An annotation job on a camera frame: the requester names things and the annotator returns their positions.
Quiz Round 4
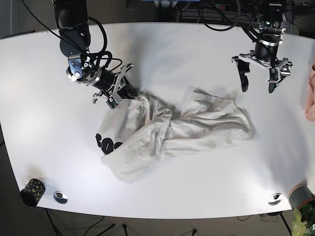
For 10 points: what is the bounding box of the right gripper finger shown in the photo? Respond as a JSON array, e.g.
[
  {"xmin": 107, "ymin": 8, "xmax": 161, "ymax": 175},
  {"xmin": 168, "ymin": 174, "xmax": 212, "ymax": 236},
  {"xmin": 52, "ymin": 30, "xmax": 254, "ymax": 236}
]
[{"xmin": 120, "ymin": 81, "xmax": 138, "ymax": 99}]

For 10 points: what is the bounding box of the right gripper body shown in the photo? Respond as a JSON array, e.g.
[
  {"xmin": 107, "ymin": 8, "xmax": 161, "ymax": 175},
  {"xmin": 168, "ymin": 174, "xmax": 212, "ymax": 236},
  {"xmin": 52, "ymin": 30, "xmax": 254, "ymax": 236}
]
[{"xmin": 92, "ymin": 63, "xmax": 134, "ymax": 110}]

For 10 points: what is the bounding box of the left silver table grommet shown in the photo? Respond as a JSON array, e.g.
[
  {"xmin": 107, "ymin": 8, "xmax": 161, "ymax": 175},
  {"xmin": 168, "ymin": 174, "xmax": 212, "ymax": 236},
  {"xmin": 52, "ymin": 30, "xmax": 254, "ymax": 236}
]
[{"xmin": 53, "ymin": 191, "xmax": 68, "ymax": 204}]

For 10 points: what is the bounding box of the green potted plant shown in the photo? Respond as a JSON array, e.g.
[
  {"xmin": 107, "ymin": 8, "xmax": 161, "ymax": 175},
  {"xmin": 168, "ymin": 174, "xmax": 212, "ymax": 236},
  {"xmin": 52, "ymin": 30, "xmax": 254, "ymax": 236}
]
[{"xmin": 291, "ymin": 203, "xmax": 315, "ymax": 236}]

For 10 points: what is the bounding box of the salmon pink T-shirt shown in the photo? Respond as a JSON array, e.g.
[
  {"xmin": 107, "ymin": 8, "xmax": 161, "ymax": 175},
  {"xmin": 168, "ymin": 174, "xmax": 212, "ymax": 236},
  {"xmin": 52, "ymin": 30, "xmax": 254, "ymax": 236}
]
[{"xmin": 304, "ymin": 61, "xmax": 315, "ymax": 122}]

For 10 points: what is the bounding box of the grey plant pot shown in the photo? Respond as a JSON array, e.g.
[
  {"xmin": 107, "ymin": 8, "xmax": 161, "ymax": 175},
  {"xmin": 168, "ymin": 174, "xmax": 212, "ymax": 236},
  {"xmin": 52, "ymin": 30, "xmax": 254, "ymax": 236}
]
[{"xmin": 288, "ymin": 184, "xmax": 315, "ymax": 210}]

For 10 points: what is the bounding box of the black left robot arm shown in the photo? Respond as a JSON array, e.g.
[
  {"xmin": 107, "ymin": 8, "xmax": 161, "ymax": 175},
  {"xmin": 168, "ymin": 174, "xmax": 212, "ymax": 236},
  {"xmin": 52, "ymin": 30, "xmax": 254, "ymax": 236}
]
[{"xmin": 232, "ymin": 0, "xmax": 293, "ymax": 93}]

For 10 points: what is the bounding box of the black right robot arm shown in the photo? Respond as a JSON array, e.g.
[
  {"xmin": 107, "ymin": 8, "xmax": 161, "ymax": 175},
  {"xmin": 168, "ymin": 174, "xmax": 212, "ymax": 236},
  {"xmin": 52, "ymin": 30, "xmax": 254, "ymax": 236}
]
[{"xmin": 53, "ymin": 0, "xmax": 137, "ymax": 109}]

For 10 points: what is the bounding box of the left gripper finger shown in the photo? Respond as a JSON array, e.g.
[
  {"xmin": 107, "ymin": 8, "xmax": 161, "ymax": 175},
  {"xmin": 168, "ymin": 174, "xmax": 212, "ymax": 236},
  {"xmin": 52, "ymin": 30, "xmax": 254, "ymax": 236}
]
[
  {"xmin": 237, "ymin": 61, "xmax": 250, "ymax": 92},
  {"xmin": 268, "ymin": 69, "xmax": 281, "ymax": 93}
]

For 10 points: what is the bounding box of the black dotted cup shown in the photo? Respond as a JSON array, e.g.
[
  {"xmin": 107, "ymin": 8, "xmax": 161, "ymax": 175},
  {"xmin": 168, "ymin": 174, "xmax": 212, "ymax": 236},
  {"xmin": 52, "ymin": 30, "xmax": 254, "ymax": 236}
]
[{"xmin": 19, "ymin": 178, "xmax": 46, "ymax": 207}]

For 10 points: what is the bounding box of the right silver table grommet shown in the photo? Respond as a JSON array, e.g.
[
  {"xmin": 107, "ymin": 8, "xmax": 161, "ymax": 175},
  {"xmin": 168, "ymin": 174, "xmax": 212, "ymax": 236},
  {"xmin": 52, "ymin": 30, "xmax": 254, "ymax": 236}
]
[{"xmin": 268, "ymin": 193, "xmax": 283, "ymax": 206}]

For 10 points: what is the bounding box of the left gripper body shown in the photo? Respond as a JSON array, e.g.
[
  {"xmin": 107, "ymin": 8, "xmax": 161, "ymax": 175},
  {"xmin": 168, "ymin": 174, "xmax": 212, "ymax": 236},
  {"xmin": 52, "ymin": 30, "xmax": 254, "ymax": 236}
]
[{"xmin": 231, "ymin": 50, "xmax": 293, "ymax": 81}]

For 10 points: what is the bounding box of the white graphic print T-shirt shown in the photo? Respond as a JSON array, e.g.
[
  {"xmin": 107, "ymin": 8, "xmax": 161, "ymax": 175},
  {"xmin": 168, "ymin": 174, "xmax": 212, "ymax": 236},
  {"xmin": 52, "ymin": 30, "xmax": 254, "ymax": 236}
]
[{"xmin": 95, "ymin": 89, "xmax": 253, "ymax": 183}]

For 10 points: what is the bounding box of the silver table grommet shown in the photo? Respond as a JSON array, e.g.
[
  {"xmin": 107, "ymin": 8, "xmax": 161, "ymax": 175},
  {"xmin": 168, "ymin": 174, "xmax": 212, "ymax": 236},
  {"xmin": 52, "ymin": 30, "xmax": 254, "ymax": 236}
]
[
  {"xmin": 268, "ymin": 193, "xmax": 283, "ymax": 206},
  {"xmin": 53, "ymin": 191, "xmax": 68, "ymax": 204}
]

